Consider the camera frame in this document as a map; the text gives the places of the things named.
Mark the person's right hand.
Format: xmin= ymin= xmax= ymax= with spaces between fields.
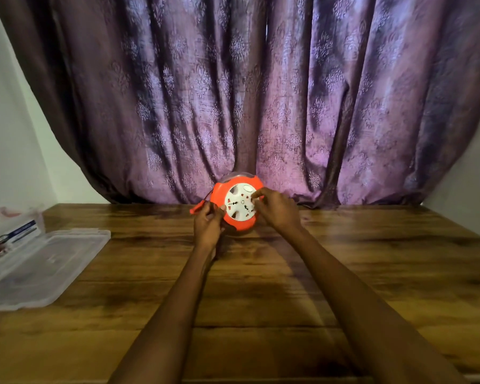
xmin=251 ymin=187 xmax=303 ymax=236

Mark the person's left hand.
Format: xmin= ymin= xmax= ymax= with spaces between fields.
xmin=194 ymin=201 xmax=227 ymax=251

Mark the orange power cord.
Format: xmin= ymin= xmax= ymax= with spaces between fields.
xmin=190 ymin=192 xmax=214 ymax=215

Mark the orange cable reel extension socket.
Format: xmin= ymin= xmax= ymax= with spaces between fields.
xmin=209 ymin=172 xmax=265 ymax=232

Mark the person's left forearm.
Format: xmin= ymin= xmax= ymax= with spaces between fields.
xmin=107 ymin=243 xmax=217 ymax=384

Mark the person's right forearm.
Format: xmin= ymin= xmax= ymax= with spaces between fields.
xmin=281 ymin=225 xmax=470 ymax=384

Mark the purple patterned curtain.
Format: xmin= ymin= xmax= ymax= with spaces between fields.
xmin=0 ymin=0 xmax=480 ymax=208

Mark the clear plastic container lid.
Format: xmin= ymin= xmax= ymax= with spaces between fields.
xmin=0 ymin=229 xmax=111 ymax=312

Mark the clear plastic storage box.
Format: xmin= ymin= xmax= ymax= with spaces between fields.
xmin=0 ymin=206 xmax=46 ymax=272

